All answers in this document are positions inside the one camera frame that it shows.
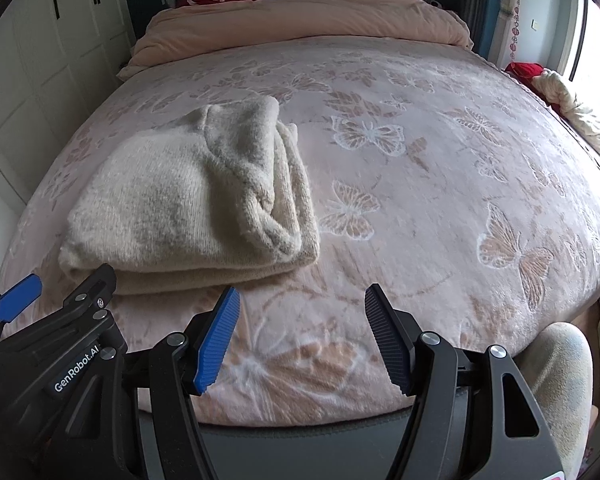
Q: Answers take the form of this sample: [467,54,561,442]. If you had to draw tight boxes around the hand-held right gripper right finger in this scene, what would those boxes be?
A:
[364,284,565,480]

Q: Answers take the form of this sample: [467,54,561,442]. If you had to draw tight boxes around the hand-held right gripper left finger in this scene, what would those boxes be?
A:
[115,286,242,480]

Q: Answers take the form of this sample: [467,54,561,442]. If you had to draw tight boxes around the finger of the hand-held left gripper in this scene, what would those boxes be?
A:
[60,264,118,328]
[0,274,43,341]

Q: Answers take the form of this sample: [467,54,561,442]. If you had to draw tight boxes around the cream knit sweater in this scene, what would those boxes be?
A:
[57,95,322,297]

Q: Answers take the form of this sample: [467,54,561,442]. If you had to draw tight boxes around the pink butterfly blanket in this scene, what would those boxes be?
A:
[0,35,600,428]

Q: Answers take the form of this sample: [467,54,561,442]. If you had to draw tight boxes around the person's leg in white pants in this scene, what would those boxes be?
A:
[517,322,595,480]

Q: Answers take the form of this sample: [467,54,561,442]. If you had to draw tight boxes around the white wardrobe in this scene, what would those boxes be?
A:
[0,0,137,281]

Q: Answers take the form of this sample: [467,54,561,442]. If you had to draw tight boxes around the red cloth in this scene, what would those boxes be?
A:
[504,61,547,92]

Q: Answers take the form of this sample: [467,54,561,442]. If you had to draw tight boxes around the white fluffy cloth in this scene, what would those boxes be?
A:
[530,69,600,163]

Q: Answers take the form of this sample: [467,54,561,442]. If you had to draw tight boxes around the pink duvet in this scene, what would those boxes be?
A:
[117,0,473,81]

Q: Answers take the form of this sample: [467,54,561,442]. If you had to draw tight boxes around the grey curtain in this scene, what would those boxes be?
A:
[461,0,506,57]

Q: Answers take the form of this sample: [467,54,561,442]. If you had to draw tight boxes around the red hanging ornament string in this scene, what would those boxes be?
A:
[510,0,524,63]

